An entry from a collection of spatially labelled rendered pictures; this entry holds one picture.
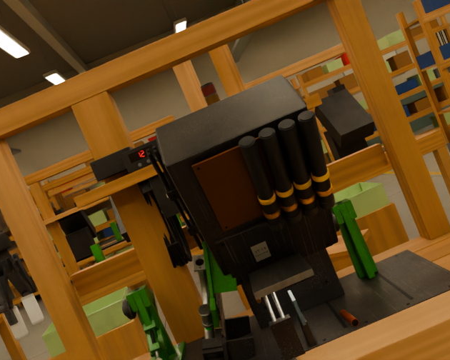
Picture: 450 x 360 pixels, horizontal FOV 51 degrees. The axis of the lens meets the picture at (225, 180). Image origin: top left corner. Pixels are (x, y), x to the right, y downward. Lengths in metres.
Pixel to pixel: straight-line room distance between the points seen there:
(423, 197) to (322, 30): 10.70
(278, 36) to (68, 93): 10.50
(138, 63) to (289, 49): 10.41
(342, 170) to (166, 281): 0.79
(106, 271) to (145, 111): 9.74
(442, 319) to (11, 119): 1.51
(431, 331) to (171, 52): 1.20
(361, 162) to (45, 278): 1.26
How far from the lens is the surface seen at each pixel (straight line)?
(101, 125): 1.76
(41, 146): 11.86
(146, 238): 1.76
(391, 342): 1.28
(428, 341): 1.30
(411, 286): 1.53
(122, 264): 1.89
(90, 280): 1.93
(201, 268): 1.45
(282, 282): 1.22
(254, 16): 1.79
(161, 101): 11.52
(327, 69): 8.97
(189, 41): 1.76
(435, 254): 1.77
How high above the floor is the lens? 1.49
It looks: 3 degrees down
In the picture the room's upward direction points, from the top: 23 degrees counter-clockwise
